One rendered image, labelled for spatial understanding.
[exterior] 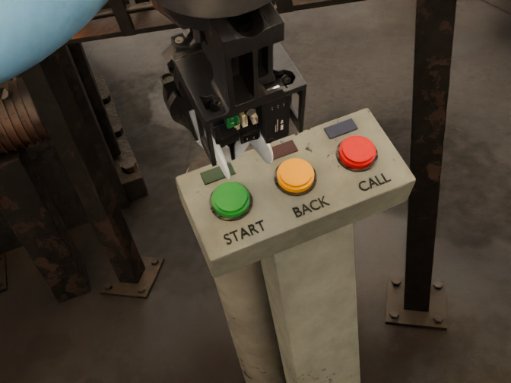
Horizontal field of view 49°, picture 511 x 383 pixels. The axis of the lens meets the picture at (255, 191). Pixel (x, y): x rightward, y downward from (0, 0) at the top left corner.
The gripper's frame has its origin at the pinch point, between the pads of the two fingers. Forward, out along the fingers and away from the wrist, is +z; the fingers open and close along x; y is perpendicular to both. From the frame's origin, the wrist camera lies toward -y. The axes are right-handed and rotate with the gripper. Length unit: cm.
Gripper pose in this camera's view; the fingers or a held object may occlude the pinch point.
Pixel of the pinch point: (227, 144)
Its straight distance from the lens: 50.5
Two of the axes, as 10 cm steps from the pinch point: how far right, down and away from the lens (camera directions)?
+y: 4.1, 7.8, -4.7
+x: 9.1, -3.7, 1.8
